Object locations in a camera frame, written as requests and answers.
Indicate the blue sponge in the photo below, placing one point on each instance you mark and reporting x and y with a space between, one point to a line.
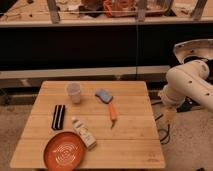
104 96

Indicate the black striped block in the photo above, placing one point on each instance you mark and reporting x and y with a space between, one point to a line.
58 117

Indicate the orange object on bench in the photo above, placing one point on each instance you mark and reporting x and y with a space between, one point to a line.
119 8

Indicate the wooden folding table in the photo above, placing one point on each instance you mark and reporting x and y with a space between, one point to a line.
133 143

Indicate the orange patterned plate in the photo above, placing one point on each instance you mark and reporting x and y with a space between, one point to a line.
64 152

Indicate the silver robot base cover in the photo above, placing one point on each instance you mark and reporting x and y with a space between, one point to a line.
201 48

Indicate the white ceramic cup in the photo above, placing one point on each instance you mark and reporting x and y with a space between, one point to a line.
73 90

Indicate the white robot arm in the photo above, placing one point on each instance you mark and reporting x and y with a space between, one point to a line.
186 80

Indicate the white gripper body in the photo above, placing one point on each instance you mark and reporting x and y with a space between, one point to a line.
169 113

